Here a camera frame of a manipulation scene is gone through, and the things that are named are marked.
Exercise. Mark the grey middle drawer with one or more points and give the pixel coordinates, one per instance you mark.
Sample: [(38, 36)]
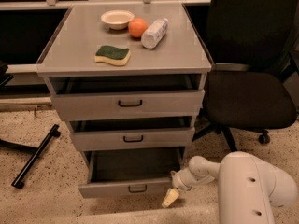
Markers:
[(132, 139)]

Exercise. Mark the grey top drawer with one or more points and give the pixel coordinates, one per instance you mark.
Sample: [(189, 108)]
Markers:
[(128, 105)]

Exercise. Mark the grey drawer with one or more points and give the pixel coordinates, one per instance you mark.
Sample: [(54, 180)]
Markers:
[(128, 105), (131, 171), (132, 139)]

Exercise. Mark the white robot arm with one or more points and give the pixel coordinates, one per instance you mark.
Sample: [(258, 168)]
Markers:
[(248, 187)]

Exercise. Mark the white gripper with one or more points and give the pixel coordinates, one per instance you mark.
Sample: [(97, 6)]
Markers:
[(178, 181)]

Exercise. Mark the white plastic bottle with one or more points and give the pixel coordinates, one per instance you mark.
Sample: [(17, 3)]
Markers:
[(153, 35)]

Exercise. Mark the grey drawer cabinet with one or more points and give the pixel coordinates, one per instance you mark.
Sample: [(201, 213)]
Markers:
[(178, 63)]

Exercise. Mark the orange fruit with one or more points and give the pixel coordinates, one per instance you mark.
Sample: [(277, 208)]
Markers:
[(137, 27)]

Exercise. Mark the green yellow sponge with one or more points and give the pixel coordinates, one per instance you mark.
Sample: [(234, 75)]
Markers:
[(112, 55)]

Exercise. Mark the black stand base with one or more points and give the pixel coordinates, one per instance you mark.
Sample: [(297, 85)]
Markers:
[(35, 152)]

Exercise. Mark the black office chair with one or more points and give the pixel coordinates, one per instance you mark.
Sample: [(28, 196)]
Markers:
[(250, 44)]

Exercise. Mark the grey bottom drawer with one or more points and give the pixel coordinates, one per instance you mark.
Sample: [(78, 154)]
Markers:
[(131, 171)]

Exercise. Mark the white bowl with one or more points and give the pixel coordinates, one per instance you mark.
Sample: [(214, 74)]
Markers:
[(117, 19)]

